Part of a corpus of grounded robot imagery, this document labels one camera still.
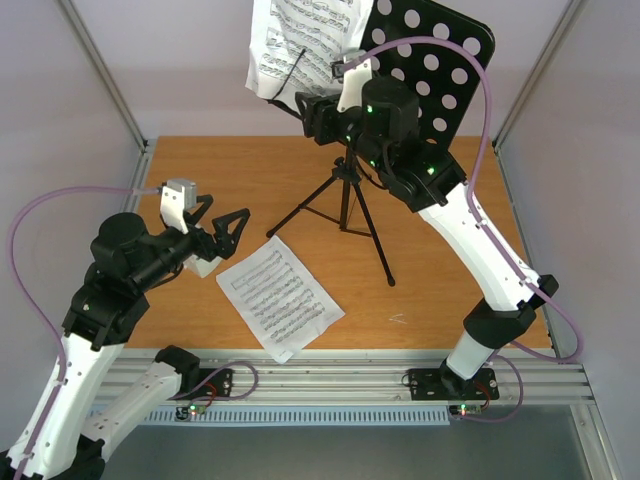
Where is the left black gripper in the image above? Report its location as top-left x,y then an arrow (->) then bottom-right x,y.
135,192 -> 252,290

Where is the white metronome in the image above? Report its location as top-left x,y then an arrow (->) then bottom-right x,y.
183,255 -> 222,278

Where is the black music stand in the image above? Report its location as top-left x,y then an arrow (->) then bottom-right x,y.
264,0 -> 496,287

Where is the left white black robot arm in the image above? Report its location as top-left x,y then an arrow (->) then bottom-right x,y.
1,188 -> 250,479

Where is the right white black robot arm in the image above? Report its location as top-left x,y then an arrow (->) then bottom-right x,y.
295,77 -> 559,397

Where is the white sheet music paper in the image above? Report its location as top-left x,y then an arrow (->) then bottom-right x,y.
245,0 -> 373,108

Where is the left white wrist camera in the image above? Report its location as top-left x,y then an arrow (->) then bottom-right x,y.
160,178 -> 197,234

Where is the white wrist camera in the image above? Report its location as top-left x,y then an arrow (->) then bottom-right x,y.
331,50 -> 373,113
160,178 -> 197,234

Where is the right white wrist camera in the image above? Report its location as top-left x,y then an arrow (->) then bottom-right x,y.
331,50 -> 373,113

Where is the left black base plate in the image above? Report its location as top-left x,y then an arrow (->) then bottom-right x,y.
171,368 -> 233,400

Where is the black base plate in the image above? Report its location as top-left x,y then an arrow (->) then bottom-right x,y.
171,368 -> 233,400
406,368 -> 500,401

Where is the grey slotted cable duct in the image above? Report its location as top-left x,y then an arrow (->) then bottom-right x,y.
142,405 -> 450,428

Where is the left aluminium frame post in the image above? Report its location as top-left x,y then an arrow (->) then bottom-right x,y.
56,0 -> 148,153

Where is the aluminium frame post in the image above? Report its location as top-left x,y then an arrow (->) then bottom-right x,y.
492,0 -> 588,154
56,0 -> 148,153

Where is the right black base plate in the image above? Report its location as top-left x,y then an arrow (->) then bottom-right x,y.
406,368 -> 500,401

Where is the right aluminium frame post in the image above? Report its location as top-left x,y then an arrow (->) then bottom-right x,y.
492,0 -> 588,154

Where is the aluminium rail base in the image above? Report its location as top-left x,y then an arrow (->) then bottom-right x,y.
89,348 -> 594,407

